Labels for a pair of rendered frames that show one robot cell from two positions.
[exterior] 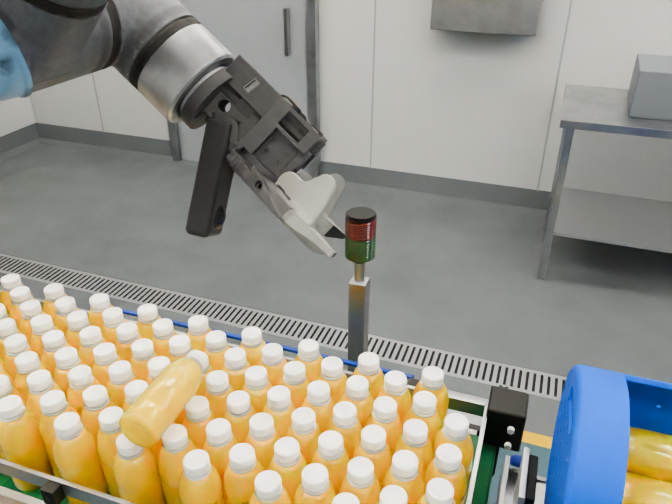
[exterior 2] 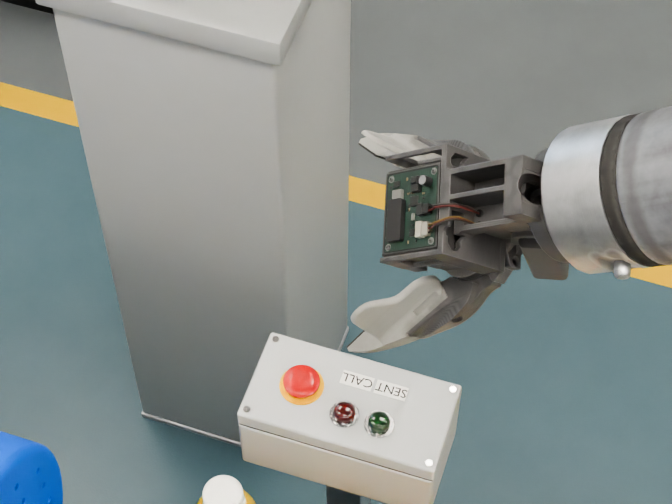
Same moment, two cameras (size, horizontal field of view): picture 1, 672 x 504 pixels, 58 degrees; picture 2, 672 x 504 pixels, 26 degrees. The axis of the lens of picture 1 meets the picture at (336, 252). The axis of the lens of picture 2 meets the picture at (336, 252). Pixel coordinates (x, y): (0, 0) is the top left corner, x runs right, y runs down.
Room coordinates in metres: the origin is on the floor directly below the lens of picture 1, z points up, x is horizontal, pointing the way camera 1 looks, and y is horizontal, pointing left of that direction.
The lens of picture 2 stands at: (1.13, -0.03, 2.34)
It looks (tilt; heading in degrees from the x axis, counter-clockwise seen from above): 55 degrees down; 179
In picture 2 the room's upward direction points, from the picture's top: straight up
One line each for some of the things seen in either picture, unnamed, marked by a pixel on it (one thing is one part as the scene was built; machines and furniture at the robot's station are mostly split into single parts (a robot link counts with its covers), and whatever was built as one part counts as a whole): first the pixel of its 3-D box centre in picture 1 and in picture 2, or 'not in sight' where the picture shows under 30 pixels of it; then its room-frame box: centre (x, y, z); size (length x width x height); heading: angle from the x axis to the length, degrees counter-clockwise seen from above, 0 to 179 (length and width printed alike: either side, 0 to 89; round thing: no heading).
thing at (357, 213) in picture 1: (360, 247); not in sight; (1.10, -0.05, 1.18); 0.06 x 0.06 x 0.16
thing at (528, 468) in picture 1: (523, 499); not in sight; (0.64, -0.29, 0.99); 0.10 x 0.02 x 0.12; 161
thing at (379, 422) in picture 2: not in sight; (379, 422); (0.46, 0.03, 1.11); 0.02 x 0.02 x 0.01
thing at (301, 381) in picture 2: not in sight; (301, 382); (0.41, -0.05, 1.11); 0.04 x 0.04 x 0.01
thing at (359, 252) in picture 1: (360, 245); not in sight; (1.10, -0.05, 1.18); 0.06 x 0.06 x 0.05
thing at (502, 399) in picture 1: (504, 422); not in sight; (0.84, -0.32, 0.95); 0.10 x 0.07 x 0.10; 161
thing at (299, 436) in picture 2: not in sight; (349, 423); (0.43, 0.00, 1.05); 0.20 x 0.10 x 0.10; 71
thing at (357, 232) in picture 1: (360, 225); not in sight; (1.10, -0.05, 1.23); 0.06 x 0.06 x 0.04
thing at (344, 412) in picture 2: not in sight; (344, 412); (0.45, -0.01, 1.11); 0.02 x 0.02 x 0.01
